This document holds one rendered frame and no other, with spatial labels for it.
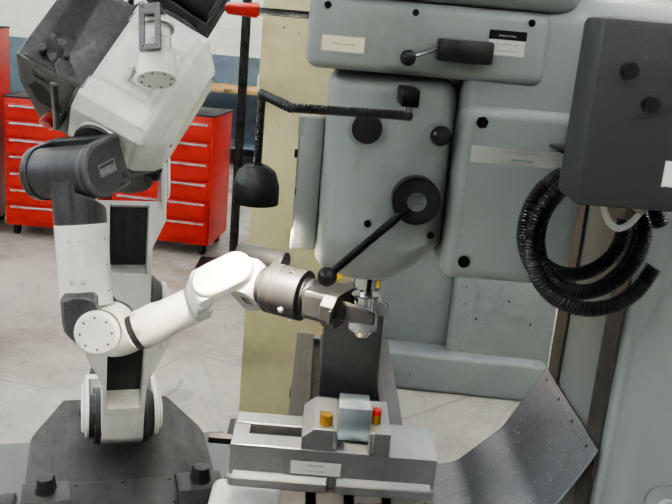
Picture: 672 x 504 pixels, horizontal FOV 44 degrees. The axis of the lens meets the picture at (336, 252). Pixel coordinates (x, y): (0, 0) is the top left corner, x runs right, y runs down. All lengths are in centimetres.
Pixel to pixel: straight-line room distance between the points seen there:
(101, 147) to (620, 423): 95
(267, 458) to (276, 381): 190
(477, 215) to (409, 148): 14
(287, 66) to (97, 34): 151
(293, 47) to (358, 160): 183
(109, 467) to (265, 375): 121
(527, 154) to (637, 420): 43
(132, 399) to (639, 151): 148
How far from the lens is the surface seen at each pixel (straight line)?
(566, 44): 124
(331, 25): 118
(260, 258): 147
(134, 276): 193
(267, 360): 329
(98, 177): 148
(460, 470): 166
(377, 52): 119
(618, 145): 100
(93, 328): 148
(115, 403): 214
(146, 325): 148
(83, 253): 149
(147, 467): 224
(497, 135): 122
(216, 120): 590
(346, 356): 174
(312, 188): 131
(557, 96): 124
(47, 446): 235
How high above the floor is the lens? 169
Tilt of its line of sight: 15 degrees down
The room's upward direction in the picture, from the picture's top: 5 degrees clockwise
